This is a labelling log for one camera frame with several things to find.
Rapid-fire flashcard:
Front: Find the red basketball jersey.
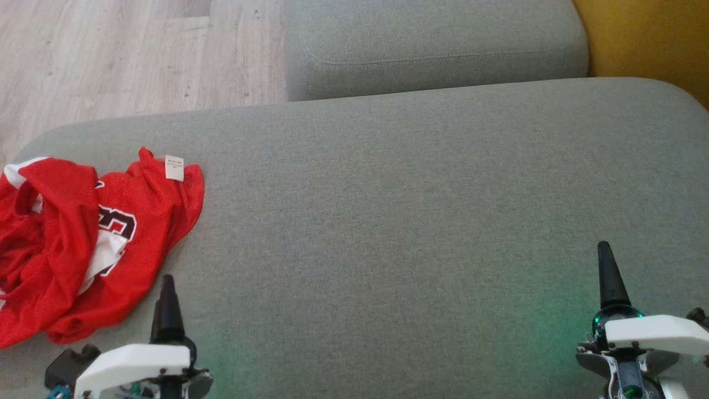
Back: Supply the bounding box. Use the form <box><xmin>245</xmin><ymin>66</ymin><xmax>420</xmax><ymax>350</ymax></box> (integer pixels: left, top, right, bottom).
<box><xmin>0</xmin><ymin>146</ymin><xmax>205</xmax><ymax>350</ymax></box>

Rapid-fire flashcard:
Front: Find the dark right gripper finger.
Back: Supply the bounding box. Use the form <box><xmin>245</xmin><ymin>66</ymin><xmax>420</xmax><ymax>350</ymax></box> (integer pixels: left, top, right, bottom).
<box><xmin>597</xmin><ymin>241</ymin><xmax>633</xmax><ymax>310</ymax></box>

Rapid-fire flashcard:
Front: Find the long yellow sofa back cushion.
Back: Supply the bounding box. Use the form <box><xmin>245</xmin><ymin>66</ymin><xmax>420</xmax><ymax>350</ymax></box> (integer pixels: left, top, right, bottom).
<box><xmin>572</xmin><ymin>0</ymin><xmax>709</xmax><ymax>110</ymax></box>

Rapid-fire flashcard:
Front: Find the grey sofa seat cushion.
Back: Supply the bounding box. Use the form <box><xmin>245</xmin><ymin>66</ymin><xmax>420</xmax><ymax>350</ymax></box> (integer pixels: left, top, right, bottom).
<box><xmin>282</xmin><ymin>0</ymin><xmax>589</xmax><ymax>102</ymax></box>

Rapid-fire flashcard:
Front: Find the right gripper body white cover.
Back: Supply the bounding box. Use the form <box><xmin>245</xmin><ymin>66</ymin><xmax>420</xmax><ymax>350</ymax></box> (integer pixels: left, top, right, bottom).
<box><xmin>576</xmin><ymin>304</ymin><xmax>709</xmax><ymax>399</ymax></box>

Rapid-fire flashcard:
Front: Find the large grey sofa ottoman cushion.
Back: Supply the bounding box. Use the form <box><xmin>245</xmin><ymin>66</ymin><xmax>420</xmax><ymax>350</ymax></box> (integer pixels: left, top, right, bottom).
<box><xmin>0</xmin><ymin>76</ymin><xmax>709</xmax><ymax>399</ymax></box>

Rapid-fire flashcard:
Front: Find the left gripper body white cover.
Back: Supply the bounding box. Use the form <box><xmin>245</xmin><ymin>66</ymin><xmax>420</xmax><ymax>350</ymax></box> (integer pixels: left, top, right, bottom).
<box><xmin>75</xmin><ymin>342</ymin><xmax>214</xmax><ymax>399</ymax></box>

